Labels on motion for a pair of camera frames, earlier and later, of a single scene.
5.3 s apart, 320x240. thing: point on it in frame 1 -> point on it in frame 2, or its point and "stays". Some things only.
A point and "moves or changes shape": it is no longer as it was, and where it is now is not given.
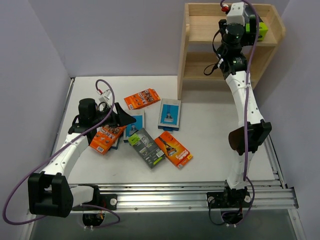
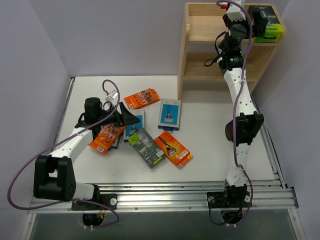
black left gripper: x=116 y=115 stays
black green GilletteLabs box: x=262 y=28 moves or changes shape
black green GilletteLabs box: x=147 y=147 stays
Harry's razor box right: x=169 y=115 stays
